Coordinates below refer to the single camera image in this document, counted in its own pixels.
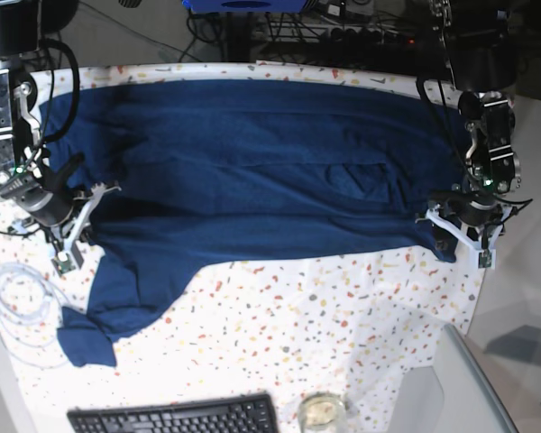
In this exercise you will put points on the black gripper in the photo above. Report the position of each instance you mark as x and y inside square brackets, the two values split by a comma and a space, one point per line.
[475, 209]
[48, 199]

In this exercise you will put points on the black computer keyboard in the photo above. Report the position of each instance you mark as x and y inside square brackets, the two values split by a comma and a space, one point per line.
[252, 413]

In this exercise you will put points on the black power strip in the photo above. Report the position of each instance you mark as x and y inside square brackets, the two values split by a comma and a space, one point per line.
[370, 35]

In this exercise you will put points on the terrazzo patterned table cloth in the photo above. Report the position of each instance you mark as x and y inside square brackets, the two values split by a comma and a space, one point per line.
[351, 324]

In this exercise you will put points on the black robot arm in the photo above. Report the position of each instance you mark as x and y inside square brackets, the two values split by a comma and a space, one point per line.
[26, 27]
[482, 58]

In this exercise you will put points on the dark blue t-shirt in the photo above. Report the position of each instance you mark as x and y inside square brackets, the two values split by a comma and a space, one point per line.
[229, 170]

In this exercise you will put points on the clear glass jar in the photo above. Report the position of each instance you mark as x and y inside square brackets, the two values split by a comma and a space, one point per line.
[322, 412]

